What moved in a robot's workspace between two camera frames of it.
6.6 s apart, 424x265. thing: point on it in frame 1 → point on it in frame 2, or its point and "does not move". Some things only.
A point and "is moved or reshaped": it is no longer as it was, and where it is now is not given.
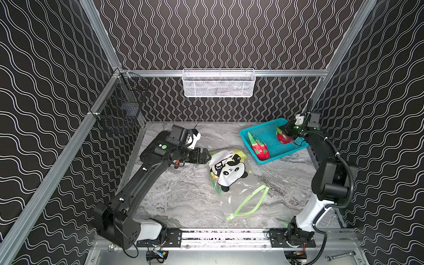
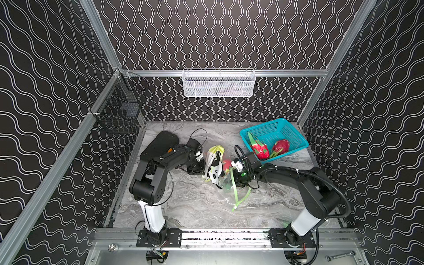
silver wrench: x=329 y=258 does not move
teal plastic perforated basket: x=267 y=132 does not move
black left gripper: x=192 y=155 → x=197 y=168
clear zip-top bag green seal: x=233 y=183 is moved or reshaped
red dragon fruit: x=282 y=137 → x=280 y=147
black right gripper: x=287 y=127 → x=237 y=181
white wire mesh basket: x=218 y=83 does not move
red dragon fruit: x=259 y=149 does not move
